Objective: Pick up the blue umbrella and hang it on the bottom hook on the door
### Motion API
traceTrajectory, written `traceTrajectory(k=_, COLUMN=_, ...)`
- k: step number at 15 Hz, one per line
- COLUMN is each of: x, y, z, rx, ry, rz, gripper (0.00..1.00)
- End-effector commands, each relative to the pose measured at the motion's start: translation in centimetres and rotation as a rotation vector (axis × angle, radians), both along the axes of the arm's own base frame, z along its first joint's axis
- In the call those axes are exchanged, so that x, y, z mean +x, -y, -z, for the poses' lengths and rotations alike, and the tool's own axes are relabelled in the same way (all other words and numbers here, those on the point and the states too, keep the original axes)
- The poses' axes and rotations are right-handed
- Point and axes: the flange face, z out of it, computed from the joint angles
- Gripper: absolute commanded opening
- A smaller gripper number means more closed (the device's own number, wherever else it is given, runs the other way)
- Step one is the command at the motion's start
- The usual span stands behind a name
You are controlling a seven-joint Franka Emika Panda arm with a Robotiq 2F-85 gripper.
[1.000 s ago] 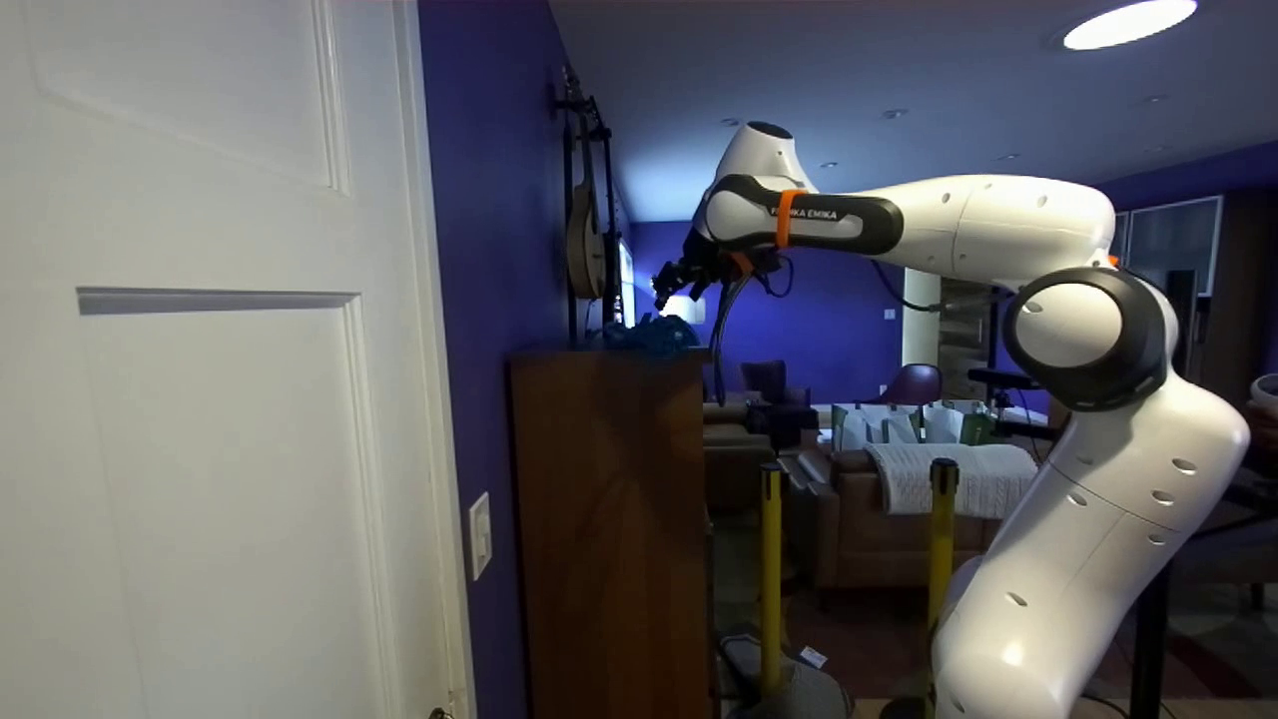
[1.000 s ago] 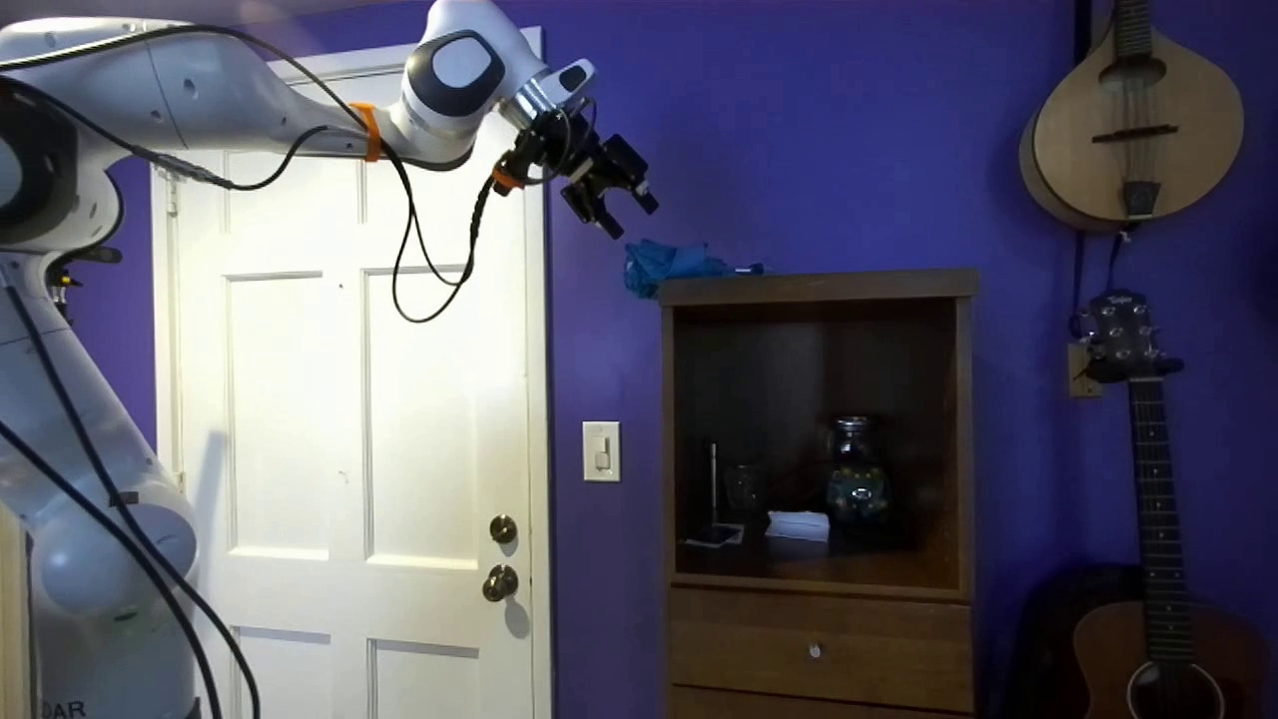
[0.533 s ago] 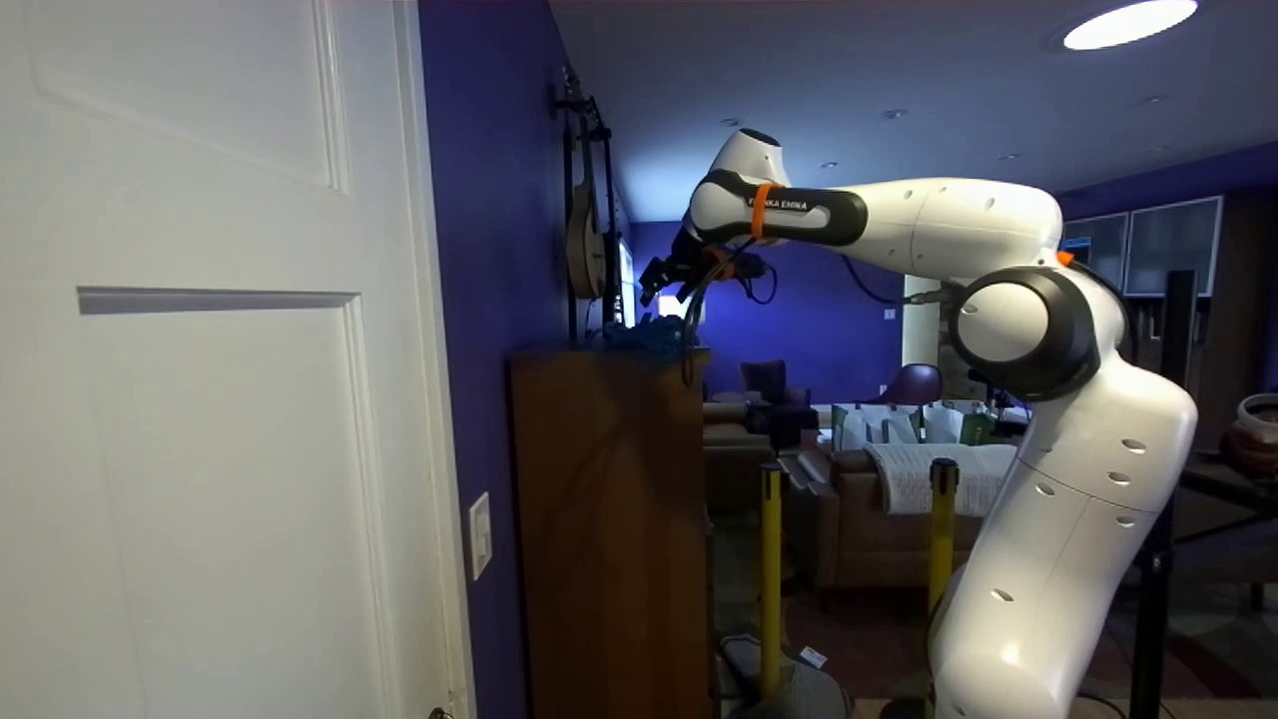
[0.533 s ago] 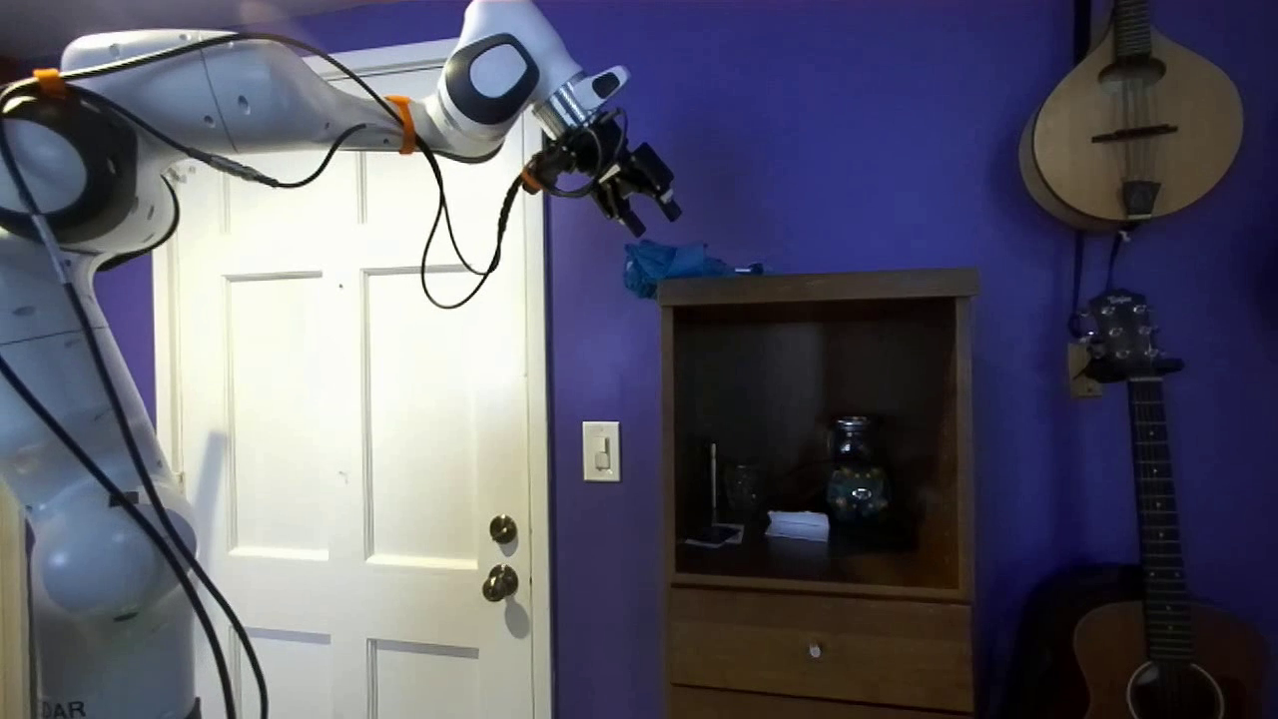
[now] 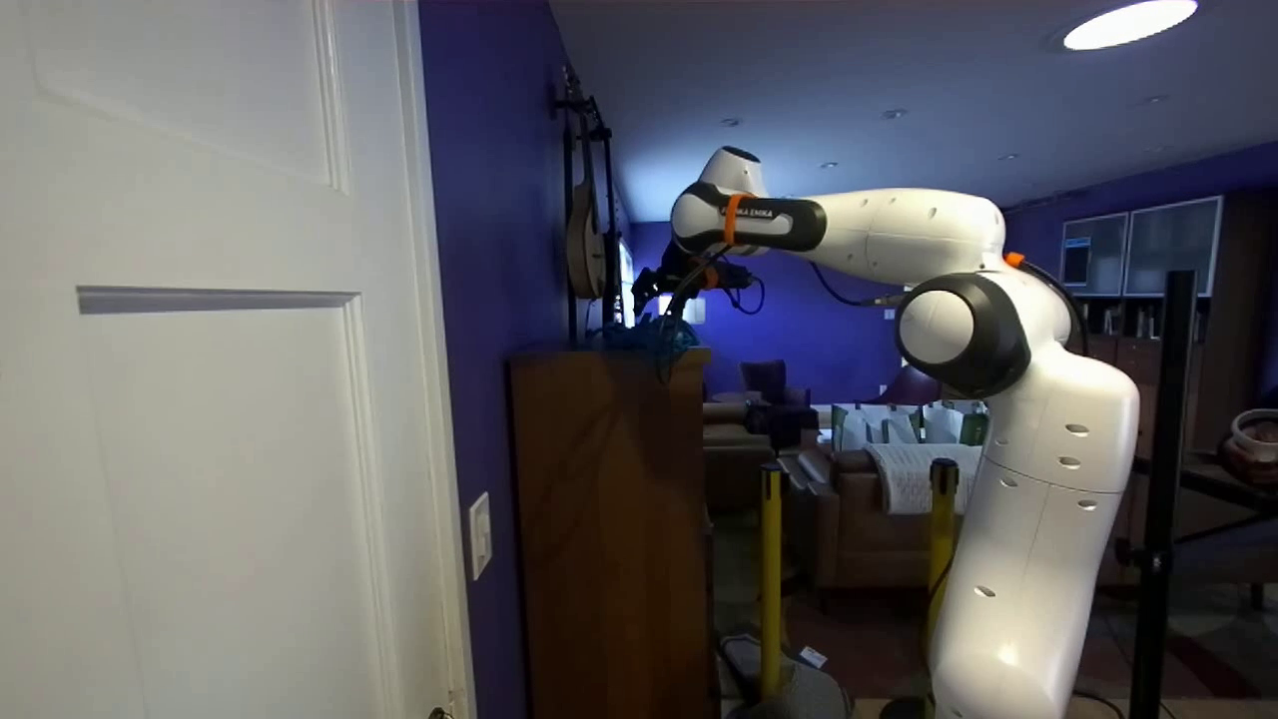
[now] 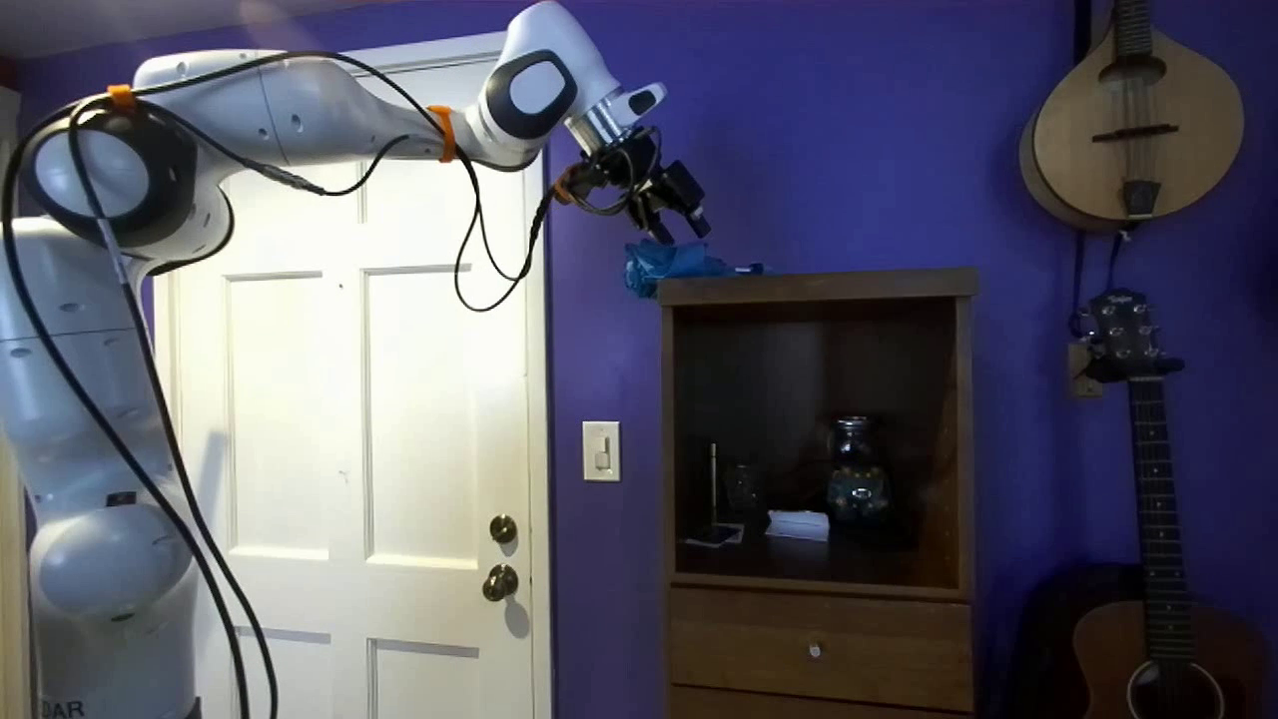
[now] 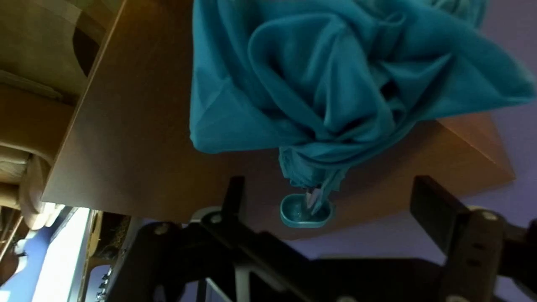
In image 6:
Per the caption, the brown wooden cabinet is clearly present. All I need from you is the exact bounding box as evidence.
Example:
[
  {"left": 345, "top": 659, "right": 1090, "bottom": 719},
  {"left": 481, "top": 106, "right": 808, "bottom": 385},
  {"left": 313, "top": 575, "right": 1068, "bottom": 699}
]
[{"left": 655, "top": 269, "right": 982, "bottom": 719}]

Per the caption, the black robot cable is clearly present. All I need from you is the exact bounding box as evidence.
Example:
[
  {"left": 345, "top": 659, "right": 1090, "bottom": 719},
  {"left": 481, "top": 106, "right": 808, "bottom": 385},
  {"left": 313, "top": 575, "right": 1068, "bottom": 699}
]
[{"left": 0, "top": 49, "right": 560, "bottom": 719}]

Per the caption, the acoustic guitar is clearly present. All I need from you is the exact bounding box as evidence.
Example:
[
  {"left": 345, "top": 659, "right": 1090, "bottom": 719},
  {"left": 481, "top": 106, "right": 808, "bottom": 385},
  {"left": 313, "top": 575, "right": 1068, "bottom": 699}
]
[{"left": 1008, "top": 287, "right": 1278, "bottom": 719}]

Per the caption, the white light switch plate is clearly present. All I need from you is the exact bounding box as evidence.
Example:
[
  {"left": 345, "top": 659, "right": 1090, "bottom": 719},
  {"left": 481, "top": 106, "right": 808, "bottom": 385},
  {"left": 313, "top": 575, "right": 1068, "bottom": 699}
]
[{"left": 579, "top": 414, "right": 628, "bottom": 488}]

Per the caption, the dark glass vase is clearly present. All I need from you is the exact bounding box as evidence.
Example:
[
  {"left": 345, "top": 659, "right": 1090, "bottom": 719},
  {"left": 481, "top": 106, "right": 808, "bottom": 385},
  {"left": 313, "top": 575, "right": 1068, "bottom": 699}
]
[{"left": 823, "top": 408, "right": 893, "bottom": 544}]

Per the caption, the small white folded item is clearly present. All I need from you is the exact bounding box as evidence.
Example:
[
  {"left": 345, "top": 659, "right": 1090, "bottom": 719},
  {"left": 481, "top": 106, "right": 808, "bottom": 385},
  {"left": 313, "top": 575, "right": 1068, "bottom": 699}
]
[{"left": 761, "top": 507, "right": 837, "bottom": 548}]

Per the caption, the hanging wooden mandolin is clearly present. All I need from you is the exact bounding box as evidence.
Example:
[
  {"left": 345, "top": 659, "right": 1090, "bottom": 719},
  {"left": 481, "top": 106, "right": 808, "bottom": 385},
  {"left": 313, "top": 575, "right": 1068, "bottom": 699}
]
[{"left": 1016, "top": 0, "right": 1255, "bottom": 239}]

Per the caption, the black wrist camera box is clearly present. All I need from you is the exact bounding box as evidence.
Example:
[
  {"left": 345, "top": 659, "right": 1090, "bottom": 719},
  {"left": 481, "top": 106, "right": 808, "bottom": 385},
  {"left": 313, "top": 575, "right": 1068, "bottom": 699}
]
[{"left": 659, "top": 154, "right": 719, "bottom": 242}]

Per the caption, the dark round door knob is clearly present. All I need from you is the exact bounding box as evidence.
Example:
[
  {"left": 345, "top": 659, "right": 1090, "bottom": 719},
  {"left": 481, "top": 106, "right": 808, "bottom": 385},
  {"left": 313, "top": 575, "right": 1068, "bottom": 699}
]
[{"left": 481, "top": 560, "right": 522, "bottom": 608}]

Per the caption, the white panelled door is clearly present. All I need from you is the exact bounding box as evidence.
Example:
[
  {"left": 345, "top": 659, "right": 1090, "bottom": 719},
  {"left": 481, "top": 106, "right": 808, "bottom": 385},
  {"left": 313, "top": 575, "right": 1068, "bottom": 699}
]
[{"left": 148, "top": 28, "right": 556, "bottom": 719}]

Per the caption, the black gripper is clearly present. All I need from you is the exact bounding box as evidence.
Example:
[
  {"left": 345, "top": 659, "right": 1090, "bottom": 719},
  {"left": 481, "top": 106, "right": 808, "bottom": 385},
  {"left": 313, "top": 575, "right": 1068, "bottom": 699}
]
[{"left": 572, "top": 129, "right": 688, "bottom": 246}]

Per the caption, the small metal stand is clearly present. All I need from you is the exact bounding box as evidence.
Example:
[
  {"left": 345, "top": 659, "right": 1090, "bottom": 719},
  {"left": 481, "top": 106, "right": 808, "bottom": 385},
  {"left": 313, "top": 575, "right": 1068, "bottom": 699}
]
[{"left": 680, "top": 439, "right": 751, "bottom": 554}]

